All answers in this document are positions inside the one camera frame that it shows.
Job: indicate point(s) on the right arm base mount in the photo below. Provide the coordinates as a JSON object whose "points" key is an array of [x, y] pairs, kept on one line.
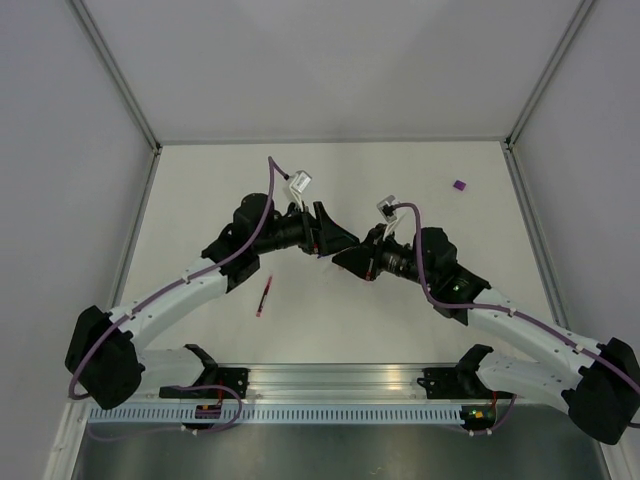
{"points": [[445, 382]]}

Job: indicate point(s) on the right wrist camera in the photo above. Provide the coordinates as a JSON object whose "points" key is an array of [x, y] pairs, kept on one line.
{"points": [[387, 208]]}

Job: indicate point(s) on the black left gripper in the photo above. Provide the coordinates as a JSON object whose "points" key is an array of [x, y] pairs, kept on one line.
{"points": [[322, 235]]}

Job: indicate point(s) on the red gel pen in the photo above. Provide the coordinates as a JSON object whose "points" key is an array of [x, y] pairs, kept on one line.
{"points": [[264, 296]]}

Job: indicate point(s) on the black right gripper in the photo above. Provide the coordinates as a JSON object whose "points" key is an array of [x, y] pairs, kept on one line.
{"points": [[359, 260]]}

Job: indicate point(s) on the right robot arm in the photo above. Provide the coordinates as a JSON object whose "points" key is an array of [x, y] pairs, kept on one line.
{"points": [[595, 383]]}

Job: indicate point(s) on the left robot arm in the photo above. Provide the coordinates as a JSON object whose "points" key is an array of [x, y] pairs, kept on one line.
{"points": [[109, 354]]}

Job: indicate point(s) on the white slotted cable duct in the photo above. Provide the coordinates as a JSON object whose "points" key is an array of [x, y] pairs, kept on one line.
{"points": [[348, 414]]}

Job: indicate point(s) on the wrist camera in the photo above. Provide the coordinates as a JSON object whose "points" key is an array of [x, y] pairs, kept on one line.
{"points": [[297, 183], [387, 208]]}

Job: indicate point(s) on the aluminium frame post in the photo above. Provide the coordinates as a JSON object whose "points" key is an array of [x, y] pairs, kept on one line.
{"points": [[569, 35], [98, 43]]}

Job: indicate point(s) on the aluminium mounting rail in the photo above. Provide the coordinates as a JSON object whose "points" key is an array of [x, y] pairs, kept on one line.
{"points": [[330, 381]]}

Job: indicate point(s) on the right aluminium frame post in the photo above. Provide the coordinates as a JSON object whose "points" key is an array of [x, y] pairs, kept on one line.
{"points": [[569, 35]]}

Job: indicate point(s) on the left aluminium frame post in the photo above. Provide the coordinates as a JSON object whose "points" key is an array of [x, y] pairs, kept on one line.
{"points": [[98, 43]]}

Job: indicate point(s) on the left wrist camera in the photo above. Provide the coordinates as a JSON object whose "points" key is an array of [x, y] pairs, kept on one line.
{"points": [[297, 183]]}

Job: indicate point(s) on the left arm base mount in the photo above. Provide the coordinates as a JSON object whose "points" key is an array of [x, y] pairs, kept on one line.
{"points": [[213, 382]]}

